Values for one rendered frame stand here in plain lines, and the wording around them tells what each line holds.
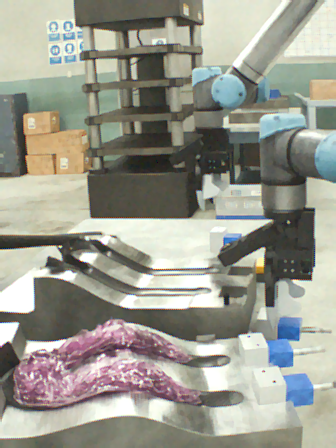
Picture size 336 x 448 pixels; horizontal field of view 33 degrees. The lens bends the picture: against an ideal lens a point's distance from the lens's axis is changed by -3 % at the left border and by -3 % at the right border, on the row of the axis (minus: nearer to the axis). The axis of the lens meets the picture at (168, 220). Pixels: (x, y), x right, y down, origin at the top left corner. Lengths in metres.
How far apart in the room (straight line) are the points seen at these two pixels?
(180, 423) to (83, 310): 0.40
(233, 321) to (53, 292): 0.32
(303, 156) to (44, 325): 0.56
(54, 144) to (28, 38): 1.58
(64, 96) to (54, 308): 7.07
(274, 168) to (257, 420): 0.39
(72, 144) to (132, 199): 2.71
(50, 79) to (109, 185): 3.29
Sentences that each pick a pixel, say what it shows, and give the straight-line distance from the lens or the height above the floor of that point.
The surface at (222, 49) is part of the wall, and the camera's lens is 7.46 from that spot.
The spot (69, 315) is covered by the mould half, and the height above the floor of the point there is 0.86.
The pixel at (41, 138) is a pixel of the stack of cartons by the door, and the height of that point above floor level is 0.49.
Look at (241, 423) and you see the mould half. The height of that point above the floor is 0.86.
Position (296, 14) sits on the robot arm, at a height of 1.39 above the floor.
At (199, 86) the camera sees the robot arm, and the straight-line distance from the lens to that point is 1.46.
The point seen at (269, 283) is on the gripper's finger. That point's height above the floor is 0.93.
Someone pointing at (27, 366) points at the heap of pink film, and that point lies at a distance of 0.84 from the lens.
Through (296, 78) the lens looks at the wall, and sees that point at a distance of 7.39.
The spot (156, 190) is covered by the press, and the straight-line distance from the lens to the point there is 5.02.
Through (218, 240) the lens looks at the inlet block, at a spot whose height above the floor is 0.83.
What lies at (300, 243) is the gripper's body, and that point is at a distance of 0.96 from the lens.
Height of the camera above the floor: 1.28
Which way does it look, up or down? 15 degrees down
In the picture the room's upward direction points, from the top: 4 degrees counter-clockwise
